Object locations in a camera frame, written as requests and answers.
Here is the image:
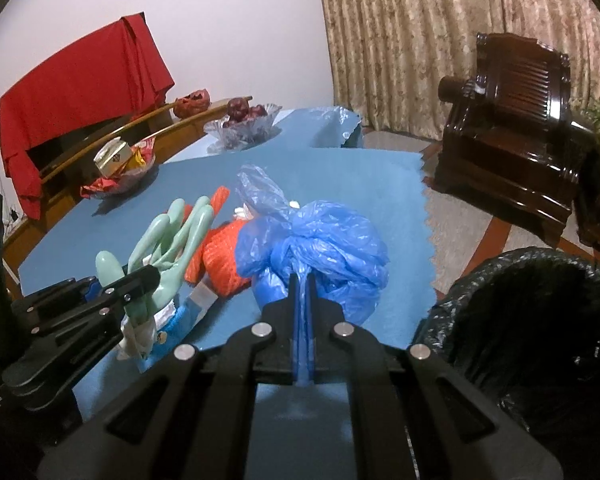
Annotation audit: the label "white inside-out rubber glove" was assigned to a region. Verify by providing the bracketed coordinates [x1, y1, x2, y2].
[116, 310, 157, 362]

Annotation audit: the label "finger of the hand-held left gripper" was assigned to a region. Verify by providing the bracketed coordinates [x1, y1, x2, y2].
[10, 276, 103, 333]
[1, 266, 161, 411]

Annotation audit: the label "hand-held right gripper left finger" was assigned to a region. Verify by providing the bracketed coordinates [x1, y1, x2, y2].
[37, 273, 302, 480]

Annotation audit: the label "black-lined trash bin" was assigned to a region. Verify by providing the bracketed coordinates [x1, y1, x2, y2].
[409, 247, 600, 480]

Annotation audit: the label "translucent pale blue plastic bag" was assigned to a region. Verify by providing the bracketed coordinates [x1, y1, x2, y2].
[234, 164, 293, 223]

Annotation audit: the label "orange mesh net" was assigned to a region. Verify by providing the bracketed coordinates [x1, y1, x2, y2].
[184, 185, 261, 297]

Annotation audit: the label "shiny blue plastic table cover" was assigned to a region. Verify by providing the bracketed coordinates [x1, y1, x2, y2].
[165, 106, 364, 163]

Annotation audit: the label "white cardboard box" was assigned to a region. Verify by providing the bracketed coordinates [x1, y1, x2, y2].
[93, 140, 132, 178]

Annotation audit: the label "glass fruit bowl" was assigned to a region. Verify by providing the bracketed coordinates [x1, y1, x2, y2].
[203, 103, 283, 154]

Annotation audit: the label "blue felt tablecloth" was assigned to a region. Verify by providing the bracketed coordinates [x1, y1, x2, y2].
[17, 145, 443, 480]

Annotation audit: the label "dark wooden armchair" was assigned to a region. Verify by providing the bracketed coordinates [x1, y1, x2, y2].
[431, 32, 590, 247]

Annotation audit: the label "blue printed snack wrapper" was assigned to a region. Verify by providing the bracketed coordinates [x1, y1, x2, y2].
[140, 302, 208, 371]

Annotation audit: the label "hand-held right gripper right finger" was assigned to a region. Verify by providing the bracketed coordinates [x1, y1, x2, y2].
[304, 274, 564, 480]

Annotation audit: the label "green rubber glove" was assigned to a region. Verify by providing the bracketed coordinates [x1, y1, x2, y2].
[95, 197, 216, 328]

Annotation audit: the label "red cloth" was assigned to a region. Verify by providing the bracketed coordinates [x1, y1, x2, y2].
[0, 12, 176, 221]

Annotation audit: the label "dark red apples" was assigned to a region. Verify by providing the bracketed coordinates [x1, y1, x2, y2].
[226, 98, 269, 123]

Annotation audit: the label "glass snack dish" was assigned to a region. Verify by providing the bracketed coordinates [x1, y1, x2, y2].
[80, 135, 159, 202]

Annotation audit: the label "beige patterned curtain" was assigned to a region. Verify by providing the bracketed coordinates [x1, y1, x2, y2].
[311, 0, 600, 147]

